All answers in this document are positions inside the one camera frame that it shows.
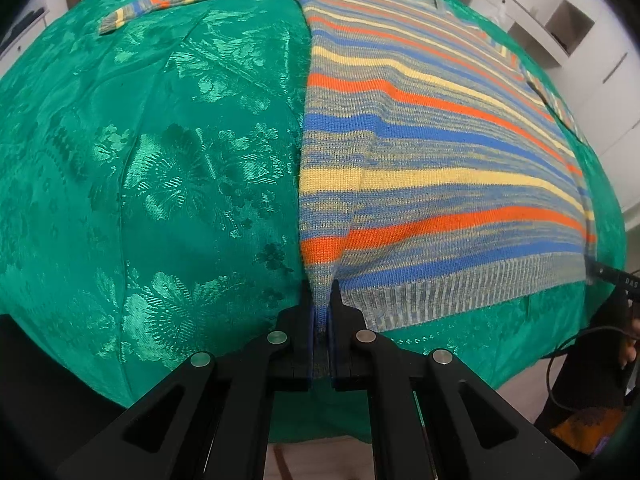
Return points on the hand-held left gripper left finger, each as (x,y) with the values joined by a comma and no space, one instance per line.
(312,340)

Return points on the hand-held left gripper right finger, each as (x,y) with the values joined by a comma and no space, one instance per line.
(332,340)

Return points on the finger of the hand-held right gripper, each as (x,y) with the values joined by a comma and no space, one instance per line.
(602,272)

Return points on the striped knit sweater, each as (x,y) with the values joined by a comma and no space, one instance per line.
(425,160)

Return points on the person's right hand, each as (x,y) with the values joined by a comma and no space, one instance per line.
(631,345)

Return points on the person's dark patterned clothing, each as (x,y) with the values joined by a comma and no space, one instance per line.
(590,400)

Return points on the white wardrobe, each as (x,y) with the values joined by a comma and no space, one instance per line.
(610,70)

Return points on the green floral blanket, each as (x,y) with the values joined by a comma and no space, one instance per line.
(150,185)

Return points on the white drawer cabinet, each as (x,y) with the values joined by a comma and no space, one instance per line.
(50,30)

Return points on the black items on cabinet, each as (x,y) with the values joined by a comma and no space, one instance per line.
(22,25)

